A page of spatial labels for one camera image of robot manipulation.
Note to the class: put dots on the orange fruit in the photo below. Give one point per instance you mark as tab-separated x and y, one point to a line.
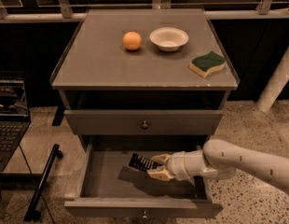
131	41

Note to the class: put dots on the black laptop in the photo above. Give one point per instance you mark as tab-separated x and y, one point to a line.
14	114

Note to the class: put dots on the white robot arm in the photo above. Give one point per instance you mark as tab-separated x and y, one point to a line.
220	159

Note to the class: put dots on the black stand leg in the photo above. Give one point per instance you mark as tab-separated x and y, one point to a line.
32	213

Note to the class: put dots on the white bowl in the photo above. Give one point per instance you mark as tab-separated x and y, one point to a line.
169	39

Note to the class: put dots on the grey drawer cabinet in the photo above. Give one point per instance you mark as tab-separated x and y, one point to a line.
98	73

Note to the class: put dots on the metal railing frame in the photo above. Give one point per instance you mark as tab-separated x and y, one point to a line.
150	6

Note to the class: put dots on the closed top drawer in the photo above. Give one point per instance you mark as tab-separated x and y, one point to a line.
128	122

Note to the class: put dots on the black rxbar chocolate bar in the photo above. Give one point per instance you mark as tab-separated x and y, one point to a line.
142	163

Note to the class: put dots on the green yellow sponge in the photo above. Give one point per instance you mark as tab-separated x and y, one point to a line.
208	63

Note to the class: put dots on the open middle drawer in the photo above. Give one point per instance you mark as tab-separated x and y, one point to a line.
109	187

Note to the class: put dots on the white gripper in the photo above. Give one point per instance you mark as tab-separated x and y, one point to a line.
175	166

